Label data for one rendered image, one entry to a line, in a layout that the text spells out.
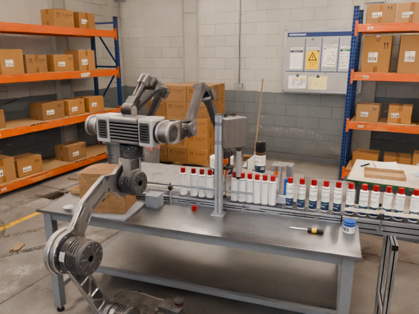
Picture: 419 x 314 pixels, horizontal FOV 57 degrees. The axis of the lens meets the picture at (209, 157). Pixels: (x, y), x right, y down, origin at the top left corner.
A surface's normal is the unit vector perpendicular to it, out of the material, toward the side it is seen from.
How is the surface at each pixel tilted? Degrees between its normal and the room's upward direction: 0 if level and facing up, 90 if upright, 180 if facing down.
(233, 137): 90
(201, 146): 90
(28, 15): 90
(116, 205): 90
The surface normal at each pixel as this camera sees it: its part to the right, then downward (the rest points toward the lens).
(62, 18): 0.86, 0.14
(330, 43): -0.45, 0.23
